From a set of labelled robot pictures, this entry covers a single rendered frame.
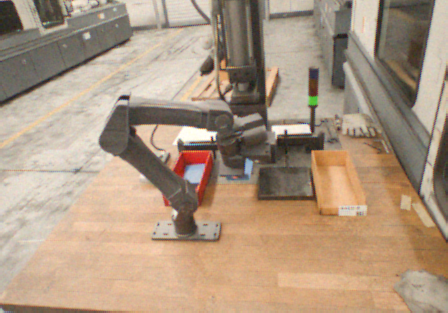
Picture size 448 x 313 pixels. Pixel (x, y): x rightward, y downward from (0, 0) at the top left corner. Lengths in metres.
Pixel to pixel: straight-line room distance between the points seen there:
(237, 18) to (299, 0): 9.28
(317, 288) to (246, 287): 0.16
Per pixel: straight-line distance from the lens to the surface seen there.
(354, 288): 0.84
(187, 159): 1.25
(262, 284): 0.83
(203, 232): 0.95
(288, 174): 1.11
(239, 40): 1.04
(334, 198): 1.05
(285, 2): 10.30
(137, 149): 0.78
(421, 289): 0.86
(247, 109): 1.10
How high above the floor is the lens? 1.56
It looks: 29 degrees down
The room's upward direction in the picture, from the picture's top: 8 degrees counter-clockwise
